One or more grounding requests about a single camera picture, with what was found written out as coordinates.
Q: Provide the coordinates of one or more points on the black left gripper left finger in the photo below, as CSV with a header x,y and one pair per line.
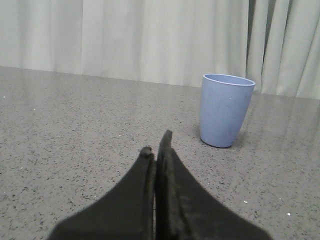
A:
x,y
124,213

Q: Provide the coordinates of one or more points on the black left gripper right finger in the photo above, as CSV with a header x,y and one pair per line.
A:
x,y
186,211

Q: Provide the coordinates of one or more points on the blue plastic cup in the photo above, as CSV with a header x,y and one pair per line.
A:
x,y
223,106

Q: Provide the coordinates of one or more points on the white curtain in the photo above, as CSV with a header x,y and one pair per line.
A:
x,y
275,43

